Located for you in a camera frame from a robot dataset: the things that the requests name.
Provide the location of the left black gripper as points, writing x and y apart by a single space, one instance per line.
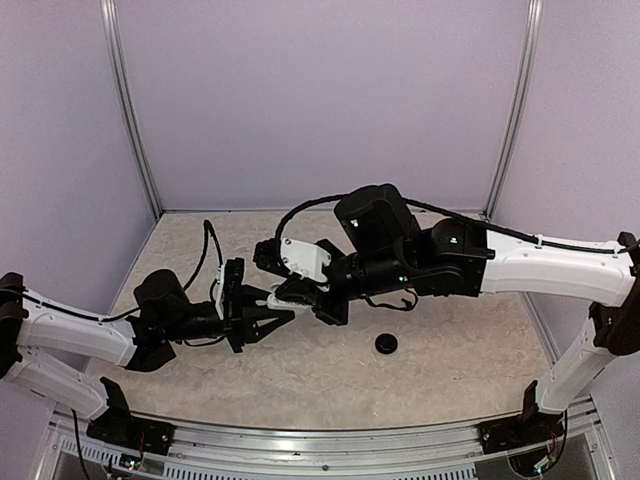
242 312

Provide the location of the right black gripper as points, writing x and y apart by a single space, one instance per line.
306 290

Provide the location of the white earbud charging case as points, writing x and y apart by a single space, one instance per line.
274 303

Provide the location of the black round disc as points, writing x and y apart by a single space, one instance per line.
386 344

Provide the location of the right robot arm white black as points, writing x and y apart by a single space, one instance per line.
462 256

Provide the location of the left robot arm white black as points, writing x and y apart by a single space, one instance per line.
140 340

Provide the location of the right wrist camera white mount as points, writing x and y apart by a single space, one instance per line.
292 257

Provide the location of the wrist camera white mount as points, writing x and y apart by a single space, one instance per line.
292 257
229 279

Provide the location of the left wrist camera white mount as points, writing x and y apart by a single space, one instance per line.
229 279

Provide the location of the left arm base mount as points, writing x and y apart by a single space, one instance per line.
135 433

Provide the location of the front aluminium rail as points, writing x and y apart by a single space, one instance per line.
200 450

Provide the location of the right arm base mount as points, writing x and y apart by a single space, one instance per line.
513 432

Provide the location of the left aluminium frame post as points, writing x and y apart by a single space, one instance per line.
109 15

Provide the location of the aluminium frame post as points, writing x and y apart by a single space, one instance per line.
517 106
109 15

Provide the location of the right aluminium frame post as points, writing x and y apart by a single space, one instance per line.
517 106

